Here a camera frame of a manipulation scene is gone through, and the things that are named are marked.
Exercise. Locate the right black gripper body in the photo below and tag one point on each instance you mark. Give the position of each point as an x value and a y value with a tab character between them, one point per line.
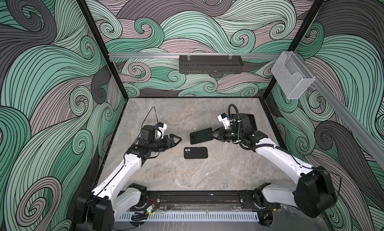
232	134

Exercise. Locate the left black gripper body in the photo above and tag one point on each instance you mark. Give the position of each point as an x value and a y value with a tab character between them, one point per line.
157	145

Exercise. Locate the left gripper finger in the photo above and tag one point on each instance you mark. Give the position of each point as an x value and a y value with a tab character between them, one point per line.
172	137
172	143

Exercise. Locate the black phone patterned reflection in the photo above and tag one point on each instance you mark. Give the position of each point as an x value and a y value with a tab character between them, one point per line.
201	136

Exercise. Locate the black case edge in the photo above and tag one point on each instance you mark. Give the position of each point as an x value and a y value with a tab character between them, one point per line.
195	153

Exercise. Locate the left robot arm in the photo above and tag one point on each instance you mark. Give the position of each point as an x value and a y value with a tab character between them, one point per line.
98	209

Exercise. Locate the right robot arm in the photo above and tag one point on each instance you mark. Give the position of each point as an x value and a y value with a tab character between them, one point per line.
313	191

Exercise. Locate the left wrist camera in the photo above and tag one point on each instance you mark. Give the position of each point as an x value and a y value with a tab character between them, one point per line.
161	126

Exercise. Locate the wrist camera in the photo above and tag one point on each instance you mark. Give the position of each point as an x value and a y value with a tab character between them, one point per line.
225	120
161	126

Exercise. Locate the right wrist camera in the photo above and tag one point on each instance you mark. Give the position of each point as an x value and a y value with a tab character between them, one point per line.
225	120

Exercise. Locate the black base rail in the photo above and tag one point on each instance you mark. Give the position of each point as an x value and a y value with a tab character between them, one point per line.
245	199

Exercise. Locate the clear plastic wall holder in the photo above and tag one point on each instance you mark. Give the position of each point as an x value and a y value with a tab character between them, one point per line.
292	74

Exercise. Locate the black wall tray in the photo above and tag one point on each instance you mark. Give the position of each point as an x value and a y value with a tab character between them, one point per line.
210	64

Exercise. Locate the white slotted cable duct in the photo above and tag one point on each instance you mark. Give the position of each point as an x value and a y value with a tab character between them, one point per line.
179	216

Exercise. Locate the right aluminium rail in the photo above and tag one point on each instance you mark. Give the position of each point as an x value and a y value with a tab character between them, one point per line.
355	99

